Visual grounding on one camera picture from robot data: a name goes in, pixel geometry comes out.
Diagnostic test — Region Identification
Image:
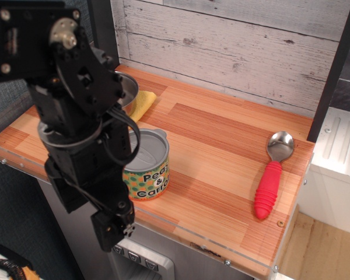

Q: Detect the stainless steel pot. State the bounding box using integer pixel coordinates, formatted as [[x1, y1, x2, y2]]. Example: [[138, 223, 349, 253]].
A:
[[115, 71, 139, 116]]

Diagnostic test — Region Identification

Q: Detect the orange black object bottom left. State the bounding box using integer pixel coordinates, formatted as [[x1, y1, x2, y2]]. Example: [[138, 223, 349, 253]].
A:
[[0, 244, 41, 279]]

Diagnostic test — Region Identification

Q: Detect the peas and carrots toy can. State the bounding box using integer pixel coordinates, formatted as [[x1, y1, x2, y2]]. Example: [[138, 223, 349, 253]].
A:
[[123, 128, 170, 201]]

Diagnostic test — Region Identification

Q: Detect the grey toy fridge cabinet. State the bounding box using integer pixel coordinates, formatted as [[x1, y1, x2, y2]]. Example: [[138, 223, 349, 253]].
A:
[[37, 177, 269, 280]]

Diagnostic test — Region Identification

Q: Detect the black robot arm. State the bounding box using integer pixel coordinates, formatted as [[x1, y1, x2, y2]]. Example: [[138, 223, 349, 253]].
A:
[[0, 1, 139, 252]]

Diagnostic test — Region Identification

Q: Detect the black upright post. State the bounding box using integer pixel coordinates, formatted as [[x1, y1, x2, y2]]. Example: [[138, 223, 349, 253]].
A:
[[87, 0, 120, 69], [307, 11, 350, 143]]

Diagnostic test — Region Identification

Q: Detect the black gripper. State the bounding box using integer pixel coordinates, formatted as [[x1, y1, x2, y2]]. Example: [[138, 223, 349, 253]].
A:
[[38, 112, 135, 253]]

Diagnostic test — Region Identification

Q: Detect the red handled metal spoon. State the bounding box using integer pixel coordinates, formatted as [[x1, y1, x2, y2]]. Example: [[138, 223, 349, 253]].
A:
[[254, 131, 294, 219]]

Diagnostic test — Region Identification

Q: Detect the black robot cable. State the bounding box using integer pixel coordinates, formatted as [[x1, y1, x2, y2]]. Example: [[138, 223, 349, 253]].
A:
[[101, 106, 141, 166]]

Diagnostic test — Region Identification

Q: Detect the black left upright post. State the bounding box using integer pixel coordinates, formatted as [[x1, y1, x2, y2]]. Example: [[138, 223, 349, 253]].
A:
[[87, 0, 120, 69]]

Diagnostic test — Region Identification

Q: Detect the yellow cloth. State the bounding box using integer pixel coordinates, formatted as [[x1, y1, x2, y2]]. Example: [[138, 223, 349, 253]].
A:
[[130, 90, 157, 123]]

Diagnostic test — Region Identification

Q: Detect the silver dispenser button panel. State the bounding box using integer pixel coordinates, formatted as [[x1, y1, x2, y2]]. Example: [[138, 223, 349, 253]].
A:
[[109, 239, 175, 279]]

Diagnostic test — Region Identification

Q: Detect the black right upright post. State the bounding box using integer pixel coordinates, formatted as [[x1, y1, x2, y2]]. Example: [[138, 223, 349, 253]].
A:
[[307, 11, 350, 143]]

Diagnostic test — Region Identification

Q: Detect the white toy sink unit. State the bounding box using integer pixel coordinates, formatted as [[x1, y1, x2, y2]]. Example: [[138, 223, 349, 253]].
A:
[[297, 108, 350, 233]]

